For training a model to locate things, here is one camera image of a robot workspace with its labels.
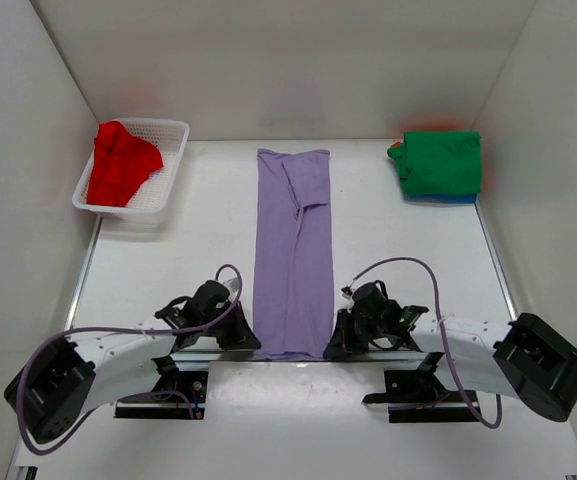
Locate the red t-shirt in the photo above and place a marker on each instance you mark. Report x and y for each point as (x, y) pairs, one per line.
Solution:
(122, 162)

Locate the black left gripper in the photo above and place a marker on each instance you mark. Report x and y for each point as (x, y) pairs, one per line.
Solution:
(241, 335)

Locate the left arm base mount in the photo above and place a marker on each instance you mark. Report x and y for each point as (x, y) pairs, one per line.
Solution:
(179, 395)

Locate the white plastic basket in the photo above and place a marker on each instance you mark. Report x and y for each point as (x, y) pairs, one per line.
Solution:
(149, 204)

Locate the purple t-shirt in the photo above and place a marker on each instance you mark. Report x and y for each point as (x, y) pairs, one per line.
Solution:
(293, 291)

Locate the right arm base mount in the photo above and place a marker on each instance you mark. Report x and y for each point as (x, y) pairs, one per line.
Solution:
(415, 395)

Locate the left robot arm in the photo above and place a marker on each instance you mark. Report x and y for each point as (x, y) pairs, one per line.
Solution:
(75, 372)

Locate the blue folded t-shirt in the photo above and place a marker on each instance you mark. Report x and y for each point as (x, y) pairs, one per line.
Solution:
(442, 198)

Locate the green folded t-shirt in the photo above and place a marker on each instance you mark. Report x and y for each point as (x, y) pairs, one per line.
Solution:
(446, 162)

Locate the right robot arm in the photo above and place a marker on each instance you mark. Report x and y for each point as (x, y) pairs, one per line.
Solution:
(525, 359)

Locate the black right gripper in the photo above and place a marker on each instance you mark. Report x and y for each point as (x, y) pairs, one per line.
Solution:
(342, 340)

